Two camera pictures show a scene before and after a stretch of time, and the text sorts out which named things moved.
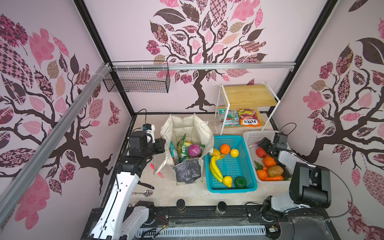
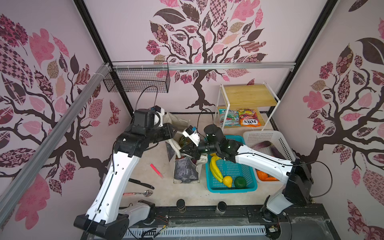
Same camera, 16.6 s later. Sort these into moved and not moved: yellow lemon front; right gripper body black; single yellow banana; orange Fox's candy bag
Moved: right gripper body black
Not moved: orange Fox's candy bag; yellow lemon front; single yellow banana
